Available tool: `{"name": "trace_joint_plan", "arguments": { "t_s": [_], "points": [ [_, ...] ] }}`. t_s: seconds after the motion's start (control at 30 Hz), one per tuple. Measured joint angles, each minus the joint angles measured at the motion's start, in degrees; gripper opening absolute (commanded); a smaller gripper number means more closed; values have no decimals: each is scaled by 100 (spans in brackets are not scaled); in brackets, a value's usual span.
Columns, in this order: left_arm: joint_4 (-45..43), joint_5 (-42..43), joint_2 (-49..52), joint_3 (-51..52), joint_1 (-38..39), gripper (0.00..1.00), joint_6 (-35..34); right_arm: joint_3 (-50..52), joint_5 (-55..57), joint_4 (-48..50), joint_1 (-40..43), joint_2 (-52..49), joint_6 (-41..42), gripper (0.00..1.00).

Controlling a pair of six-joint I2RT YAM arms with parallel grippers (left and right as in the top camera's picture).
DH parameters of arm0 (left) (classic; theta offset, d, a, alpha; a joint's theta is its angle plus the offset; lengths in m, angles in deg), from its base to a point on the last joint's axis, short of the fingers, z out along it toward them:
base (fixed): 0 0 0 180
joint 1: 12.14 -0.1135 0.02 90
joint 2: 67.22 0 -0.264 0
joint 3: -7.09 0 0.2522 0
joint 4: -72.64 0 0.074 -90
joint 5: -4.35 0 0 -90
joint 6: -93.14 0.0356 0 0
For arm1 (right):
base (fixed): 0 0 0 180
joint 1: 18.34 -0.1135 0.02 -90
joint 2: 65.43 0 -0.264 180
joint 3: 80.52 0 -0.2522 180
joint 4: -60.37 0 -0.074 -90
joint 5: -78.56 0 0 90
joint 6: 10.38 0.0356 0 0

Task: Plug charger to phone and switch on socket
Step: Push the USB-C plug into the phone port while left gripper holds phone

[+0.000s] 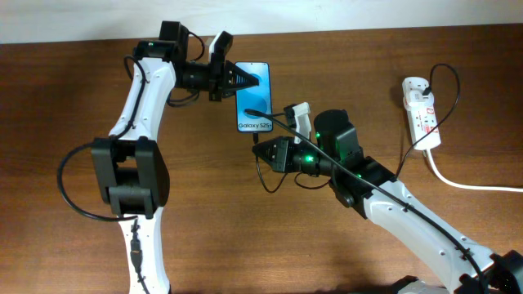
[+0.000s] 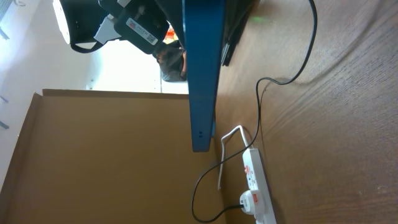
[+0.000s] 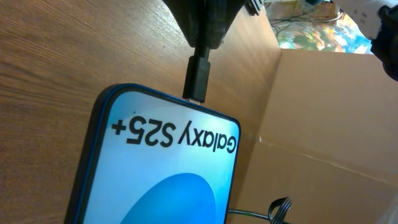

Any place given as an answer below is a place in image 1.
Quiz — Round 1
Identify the blue Galaxy smartphone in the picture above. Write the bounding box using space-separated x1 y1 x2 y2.
235 62 273 133

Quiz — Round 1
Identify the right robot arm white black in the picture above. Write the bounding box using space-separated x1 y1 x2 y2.
253 109 522 293

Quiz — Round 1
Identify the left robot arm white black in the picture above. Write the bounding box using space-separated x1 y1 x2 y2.
91 20 259 293

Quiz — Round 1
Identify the white USB charger adapter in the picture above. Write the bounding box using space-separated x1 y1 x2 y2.
404 91 434 111

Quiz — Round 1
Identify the white power strip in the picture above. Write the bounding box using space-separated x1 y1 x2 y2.
402 77 441 151

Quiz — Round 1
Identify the white power strip cord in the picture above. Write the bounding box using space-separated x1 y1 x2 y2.
425 149 523 194

